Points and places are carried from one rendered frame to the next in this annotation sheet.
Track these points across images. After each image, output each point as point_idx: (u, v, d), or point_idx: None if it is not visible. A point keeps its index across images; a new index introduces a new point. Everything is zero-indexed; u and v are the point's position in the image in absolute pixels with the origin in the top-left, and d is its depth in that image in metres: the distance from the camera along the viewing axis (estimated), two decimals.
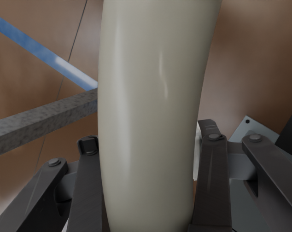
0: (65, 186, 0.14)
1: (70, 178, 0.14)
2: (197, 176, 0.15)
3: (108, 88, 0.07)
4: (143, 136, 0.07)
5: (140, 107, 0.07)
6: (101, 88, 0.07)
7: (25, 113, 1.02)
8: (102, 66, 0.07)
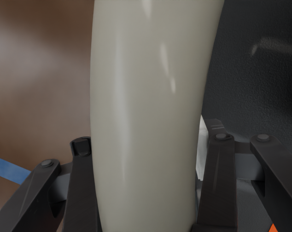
0: (58, 187, 0.14)
1: (63, 180, 0.14)
2: (203, 176, 0.15)
3: (101, 92, 0.06)
4: (140, 145, 0.06)
5: (137, 114, 0.06)
6: (93, 92, 0.07)
7: None
8: (94, 69, 0.07)
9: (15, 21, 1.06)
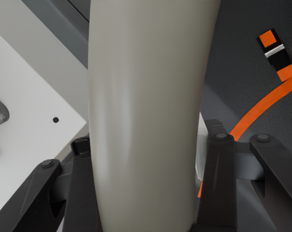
0: (59, 187, 0.14)
1: (64, 180, 0.14)
2: (203, 176, 0.15)
3: (99, 78, 0.06)
4: (139, 132, 0.06)
5: (136, 100, 0.06)
6: (91, 79, 0.07)
7: None
8: (92, 55, 0.06)
9: None
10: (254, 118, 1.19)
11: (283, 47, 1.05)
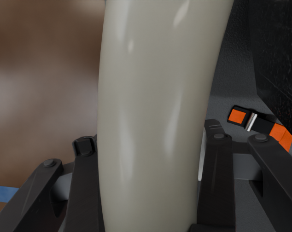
0: (60, 187, 0.14)
1: (65, 179, 0.14)
2: (201, 176, 0.15)
3: None
4: None
5: None
6: None
7: None
8: None
9: None
10: None
11: (256, 115, 1.01)
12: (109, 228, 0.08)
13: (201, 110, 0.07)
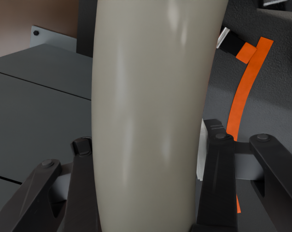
0: (59, 187, 0.14)
1: (64, 180, 0.14)
2: (203, 176, 0.15)
3: None
4: None
5: None
6: None
7: None
8: None
9: None
10: (240, 111, 1.05)
11: (228, 30, 0.92)
12: (104, 219, 0.08)
13: (200, 94, 0.07)
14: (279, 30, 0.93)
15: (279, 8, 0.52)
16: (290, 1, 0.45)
